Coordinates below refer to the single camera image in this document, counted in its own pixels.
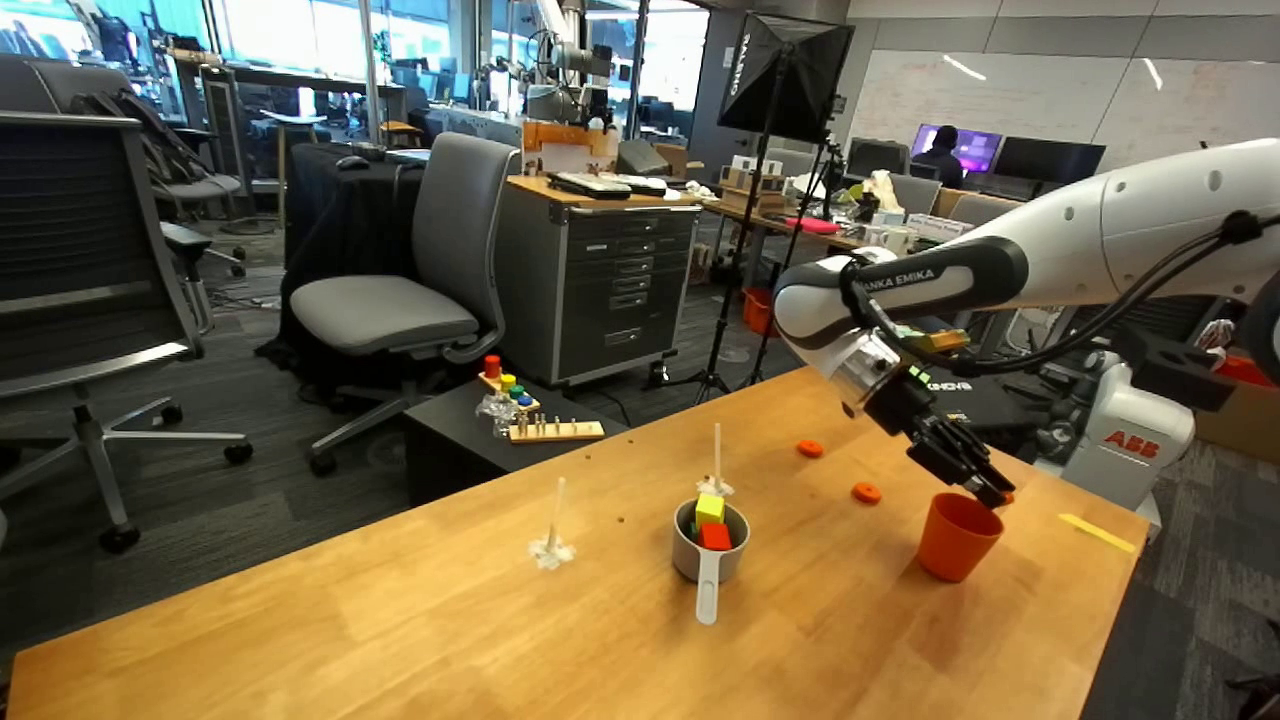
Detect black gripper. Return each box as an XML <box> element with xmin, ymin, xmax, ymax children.
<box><xmin>861</xmin><ymin>361</ymin><xmax>1019</xmax><ymax>516</ymax></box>

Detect yellow cube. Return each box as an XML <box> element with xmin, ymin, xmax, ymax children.
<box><xmin>691</xmin><ymin>479</ymin><xmax>732</xmax><ymax>534</ymax></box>

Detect white ABB robot base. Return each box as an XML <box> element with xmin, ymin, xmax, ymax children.
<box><xmin>1060</xmin><ymin>354</ymin><xmax>1202</xmax><ymax>514</ymax></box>

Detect orange plastic cup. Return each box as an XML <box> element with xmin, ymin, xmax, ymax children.
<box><xmin>915</xmin><ymin>494</ymin><xmax>1009</xmax><ymax>588</ymax></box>

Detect black work table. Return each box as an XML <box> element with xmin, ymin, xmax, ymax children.
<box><xmin>931</xmin><ymin>357</ymin><xmax>1078</xmax><ymax>460</ymax></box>

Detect yellow tape strip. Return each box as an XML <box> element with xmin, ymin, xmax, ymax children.
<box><xmin>1057</xmin><ymin>514</ymin><xmax>1142</xmax><ymax>558</ymax></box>

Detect seated person dark silhouette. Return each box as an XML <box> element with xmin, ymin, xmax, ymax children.
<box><xmin>922</xmin><ymin>124</ymin><xmax>970</xmax><ymax>188</ymax></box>

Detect purple lit monitor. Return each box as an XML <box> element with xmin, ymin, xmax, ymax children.
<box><xmin>908</xmin><ymin>119</ymin><xmax>1009</xmax><ymax>180</ymax></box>

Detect grey drawer cabinet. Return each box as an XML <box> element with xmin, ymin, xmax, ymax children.
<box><xmin>491</xmin><ymin>173</ymin><xmax>704</xmax><ymax>393</ymax></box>

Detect wooden peg board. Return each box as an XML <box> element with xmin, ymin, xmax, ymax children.
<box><xmin>505</xmin><ymin>416</ymin><xmax>608</xmax><ymax>446</ymax></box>

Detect black softbox light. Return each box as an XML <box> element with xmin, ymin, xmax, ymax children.
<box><xmin>699</xmin><ymin>14</ymin><xmax>855</xmax><ymax>393</ymax></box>

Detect colourful stacking toy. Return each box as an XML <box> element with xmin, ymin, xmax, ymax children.
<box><xmin>475</xmin><ymin>354</ymin><xmax>546</xmax><ymax>424</ymax></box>

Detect low black table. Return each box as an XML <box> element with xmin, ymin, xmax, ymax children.
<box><xmin>402</xmin><ymin>376</ymin><xmax>647</xmax><ymax>507</ymax></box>

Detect orange box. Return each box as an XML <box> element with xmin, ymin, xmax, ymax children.
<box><xmin>516</xmin><ymin>116</ymin><xmax>623</xmax><ymax>176</ymax></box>

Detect grey office chair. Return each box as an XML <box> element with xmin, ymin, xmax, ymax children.
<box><xmin>284</xmin><ymin>128</ymin><xmax>527</xmax><ymax>479</ymax></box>

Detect black draped table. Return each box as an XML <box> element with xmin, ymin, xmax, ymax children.
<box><xmin>272</xmin><ymin>136</ymin><xmax>438</xmax><ymax>354</ymax></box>

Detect black mesh office chair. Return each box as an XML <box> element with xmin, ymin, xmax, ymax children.
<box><xmin>0</xmin><ymin>109</ymin><xmax>256</xmax><ymax>553</ymax></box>

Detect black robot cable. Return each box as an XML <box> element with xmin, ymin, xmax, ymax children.
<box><xmin>839</xmin><ymin>208</ymin><xmax>1274</xmax><ymax>382</ymax></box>

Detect silver measuring cup white handle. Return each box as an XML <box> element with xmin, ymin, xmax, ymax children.
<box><xmin>670</xmin><ymin>498</ymin><xmax>755</xmax><ymax>632</ymax></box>

